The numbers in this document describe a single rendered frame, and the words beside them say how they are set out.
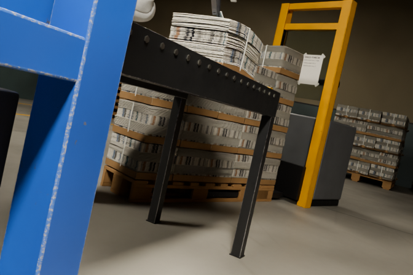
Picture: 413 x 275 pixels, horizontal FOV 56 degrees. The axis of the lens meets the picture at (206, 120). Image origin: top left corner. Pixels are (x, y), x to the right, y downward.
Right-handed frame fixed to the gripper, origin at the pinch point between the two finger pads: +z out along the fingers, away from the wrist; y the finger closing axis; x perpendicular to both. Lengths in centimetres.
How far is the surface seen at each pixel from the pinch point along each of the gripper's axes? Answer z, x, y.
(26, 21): -99, 49, 100
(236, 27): -8.9, 14.8, 17.7
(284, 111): 156, -11, -43
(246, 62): 12.8, 14.4, 18.6
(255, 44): 12.0, 14.8, 8.3
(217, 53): -7.3, 11.5, 31.4
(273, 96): 22.9, 29.2, 27.7
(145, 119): 55, -54, 41
